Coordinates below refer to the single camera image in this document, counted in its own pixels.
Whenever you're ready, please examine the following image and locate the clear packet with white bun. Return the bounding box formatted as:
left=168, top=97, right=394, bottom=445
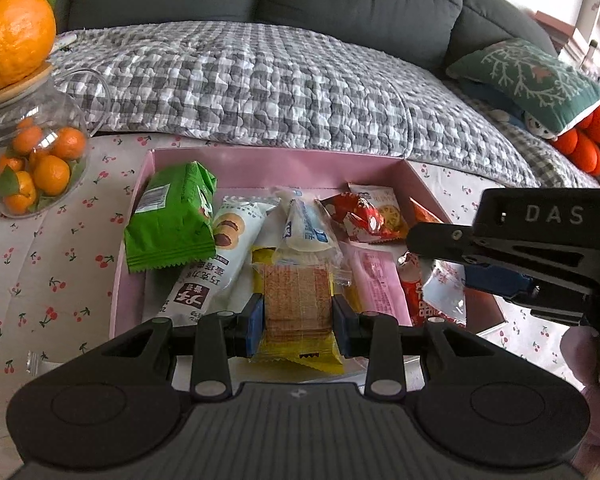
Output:
left=272, top=187, right=343, bottom=266

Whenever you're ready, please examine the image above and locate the white chocolate roll packet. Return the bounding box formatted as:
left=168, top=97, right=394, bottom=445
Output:
left=155, top=195, right=278, bottom=331

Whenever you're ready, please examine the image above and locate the person's right hand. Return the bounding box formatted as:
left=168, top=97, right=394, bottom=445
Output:
left=562, top=326, right=600, bottom=448

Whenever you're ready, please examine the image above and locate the green embroidered cushion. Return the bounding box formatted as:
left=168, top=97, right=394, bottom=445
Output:
left=446, top=37, right=600, bottom=136

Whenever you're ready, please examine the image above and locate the orange plush toy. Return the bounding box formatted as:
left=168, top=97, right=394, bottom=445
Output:
left=550, top=105, right=600, bottom=176

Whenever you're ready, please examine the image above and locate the pile of small tangerines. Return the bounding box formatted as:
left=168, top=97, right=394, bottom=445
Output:
left=0, top=120, right=88, bottom=216

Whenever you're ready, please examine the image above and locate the blue plush toy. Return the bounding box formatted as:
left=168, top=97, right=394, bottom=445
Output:
left=455, top=77, right=561, bottom=141

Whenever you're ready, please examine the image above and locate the pink cardboard box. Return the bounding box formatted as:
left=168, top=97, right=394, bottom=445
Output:
left=109, top=147, right=506, bottom=346

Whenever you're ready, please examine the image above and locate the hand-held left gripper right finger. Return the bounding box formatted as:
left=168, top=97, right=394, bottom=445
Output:
left=332, top=296, right=501, bottom=402

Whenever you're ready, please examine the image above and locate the grey checked blanket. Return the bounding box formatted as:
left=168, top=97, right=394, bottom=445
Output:
left=0, top=20, right=600, bottom=191

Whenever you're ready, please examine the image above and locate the orange snack packet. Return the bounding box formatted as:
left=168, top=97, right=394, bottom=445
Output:
left=410, top=197, right=443, bottom=223

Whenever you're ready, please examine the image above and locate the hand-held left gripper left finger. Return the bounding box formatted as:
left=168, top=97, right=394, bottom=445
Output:
left=100, top=293, right=266, bottom=401

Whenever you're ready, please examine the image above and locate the cherry print tablecloth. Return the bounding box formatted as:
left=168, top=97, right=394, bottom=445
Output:
left=0, top=132, right=600, bottom=411

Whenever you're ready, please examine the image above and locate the large orange citrus fruit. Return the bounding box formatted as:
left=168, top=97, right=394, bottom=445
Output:
left=0, top=0, right=71, bottom=93

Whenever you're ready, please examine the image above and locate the yellow cracker packet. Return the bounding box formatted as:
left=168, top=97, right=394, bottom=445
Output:
left=250, top=247, right=348, bottom=375

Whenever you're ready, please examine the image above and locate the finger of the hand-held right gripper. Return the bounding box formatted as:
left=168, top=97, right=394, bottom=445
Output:
left=462, top=262, right=588, bottom=318
left=406, top=223, right=596, bottom=273

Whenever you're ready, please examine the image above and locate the glass jar with oranges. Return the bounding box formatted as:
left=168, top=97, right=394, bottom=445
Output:
left=0, top=67, right=112, bottom=218

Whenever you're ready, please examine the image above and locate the red orange candy packet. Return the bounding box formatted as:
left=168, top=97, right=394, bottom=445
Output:
left=349, top=182, right=410, bottom=243

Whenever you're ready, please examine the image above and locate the clear packet of brown wafers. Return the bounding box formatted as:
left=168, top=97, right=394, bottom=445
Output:
left=257, top=262, right=336, bottom=341

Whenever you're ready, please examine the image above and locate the pink wafer packet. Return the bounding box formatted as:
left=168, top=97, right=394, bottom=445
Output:
left=352, top=247, right=413, bottom=326

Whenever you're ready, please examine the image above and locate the wooden teapot lid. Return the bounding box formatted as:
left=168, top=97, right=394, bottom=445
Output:
left=0, top=62, right=53, bottom=106

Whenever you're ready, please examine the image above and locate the green snack packet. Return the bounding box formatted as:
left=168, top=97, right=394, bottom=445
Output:
left=124, top=161, right=218, bottom=275

